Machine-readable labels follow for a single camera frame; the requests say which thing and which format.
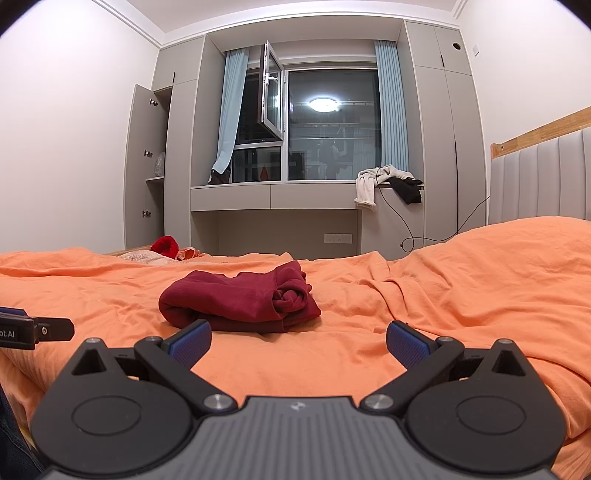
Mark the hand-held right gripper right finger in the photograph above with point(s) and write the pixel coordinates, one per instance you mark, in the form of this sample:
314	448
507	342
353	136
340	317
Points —
406	344

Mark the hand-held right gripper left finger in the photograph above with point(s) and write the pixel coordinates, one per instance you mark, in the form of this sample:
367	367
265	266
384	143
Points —
191	342

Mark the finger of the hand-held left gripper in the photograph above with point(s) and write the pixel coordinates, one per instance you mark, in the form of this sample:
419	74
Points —
55	328
14	312

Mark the dark red long-sleeve shirt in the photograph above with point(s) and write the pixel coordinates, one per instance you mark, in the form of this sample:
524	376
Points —
240	295

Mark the orange blanket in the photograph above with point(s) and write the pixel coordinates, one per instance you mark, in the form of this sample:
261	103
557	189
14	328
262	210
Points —
461	295

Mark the orange lace garment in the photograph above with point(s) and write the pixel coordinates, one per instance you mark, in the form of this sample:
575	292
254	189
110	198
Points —
189	254

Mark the patterned pillow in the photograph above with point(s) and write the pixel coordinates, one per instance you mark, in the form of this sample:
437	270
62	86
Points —
145	258

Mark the red plush item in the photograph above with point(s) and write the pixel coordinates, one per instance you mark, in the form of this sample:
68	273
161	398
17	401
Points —
165	245

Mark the person's leg in jeans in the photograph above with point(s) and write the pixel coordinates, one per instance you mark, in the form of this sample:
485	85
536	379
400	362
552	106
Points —
14	443

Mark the black garment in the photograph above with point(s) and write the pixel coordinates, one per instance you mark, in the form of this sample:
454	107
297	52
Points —
408	189

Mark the white garment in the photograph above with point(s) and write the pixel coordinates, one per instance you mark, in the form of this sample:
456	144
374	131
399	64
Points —
367	187

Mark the dark item on sill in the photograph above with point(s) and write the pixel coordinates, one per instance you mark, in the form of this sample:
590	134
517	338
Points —
218	177

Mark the clear plastic bag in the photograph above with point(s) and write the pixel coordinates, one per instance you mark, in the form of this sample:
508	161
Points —
160	164

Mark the grey wardrobe door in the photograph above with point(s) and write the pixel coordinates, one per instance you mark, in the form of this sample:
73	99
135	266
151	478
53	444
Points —
145	161

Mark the grey built-in cabinet unit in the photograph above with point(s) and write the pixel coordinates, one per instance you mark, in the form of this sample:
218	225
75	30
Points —
438	138

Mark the grey padded headboard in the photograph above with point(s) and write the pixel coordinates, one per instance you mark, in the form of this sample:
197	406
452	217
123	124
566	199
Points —
545	180

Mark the window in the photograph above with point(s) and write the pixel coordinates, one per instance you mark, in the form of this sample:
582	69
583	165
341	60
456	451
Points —
332	129

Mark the light blue curtain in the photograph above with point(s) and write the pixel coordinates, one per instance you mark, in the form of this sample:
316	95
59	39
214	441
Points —
392	106
231	110

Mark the white wall socket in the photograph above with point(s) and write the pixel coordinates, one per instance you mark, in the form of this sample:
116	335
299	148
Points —
338	238

